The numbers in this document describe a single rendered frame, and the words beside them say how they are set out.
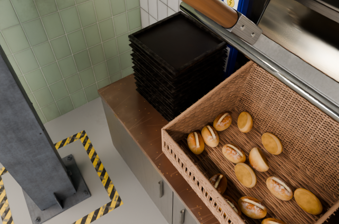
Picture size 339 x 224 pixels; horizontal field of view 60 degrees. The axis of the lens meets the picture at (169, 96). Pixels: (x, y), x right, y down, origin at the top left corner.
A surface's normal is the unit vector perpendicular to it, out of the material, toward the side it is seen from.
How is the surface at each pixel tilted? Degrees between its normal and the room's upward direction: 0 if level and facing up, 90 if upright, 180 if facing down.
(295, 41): 70
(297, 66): 49
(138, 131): 0
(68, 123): 0
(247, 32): 90
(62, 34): 90
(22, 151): 90
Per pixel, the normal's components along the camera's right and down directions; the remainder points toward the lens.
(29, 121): 0.53, 0.63
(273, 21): -0.76, 0.18
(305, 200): -0.59, -0.08
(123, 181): 0.00, -0.67
